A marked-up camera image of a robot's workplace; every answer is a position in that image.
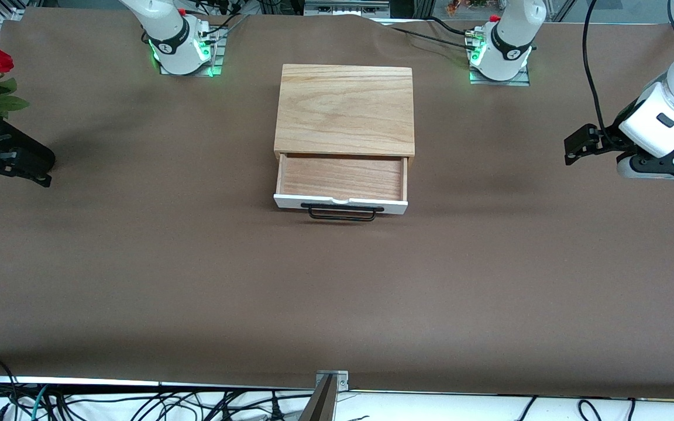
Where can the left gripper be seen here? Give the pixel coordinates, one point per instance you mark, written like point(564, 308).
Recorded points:
point(609, 142)

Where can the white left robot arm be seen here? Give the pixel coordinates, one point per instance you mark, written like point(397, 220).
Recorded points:
point(509, 41)

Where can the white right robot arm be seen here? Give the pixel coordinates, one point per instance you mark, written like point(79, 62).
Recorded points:
point(167, 35)

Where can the light wooden drawer cabinet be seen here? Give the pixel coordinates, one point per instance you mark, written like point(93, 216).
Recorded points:
point(343, 105)

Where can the black ribbed cylinder vase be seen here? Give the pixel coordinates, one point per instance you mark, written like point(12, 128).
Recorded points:
point(34, 149)

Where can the orange flower decoration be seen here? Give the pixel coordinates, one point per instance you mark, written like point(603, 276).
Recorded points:
point(466, 7)

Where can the grey metal box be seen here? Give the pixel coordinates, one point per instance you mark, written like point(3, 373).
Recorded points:
point(346, 8)

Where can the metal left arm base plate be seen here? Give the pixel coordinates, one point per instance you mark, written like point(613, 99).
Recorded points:
point(519, 82)

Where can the aluminium frame profile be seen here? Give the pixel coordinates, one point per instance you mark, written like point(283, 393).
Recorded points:
point(12, 10)

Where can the aluminium table edge rail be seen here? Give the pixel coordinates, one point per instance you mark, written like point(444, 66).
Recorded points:
point(109, 382)

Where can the metal mount bracket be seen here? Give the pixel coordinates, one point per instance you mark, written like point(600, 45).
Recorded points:
point(340, 380)

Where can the dark camera mount bar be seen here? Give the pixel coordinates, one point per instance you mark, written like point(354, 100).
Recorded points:
point(320, 403)

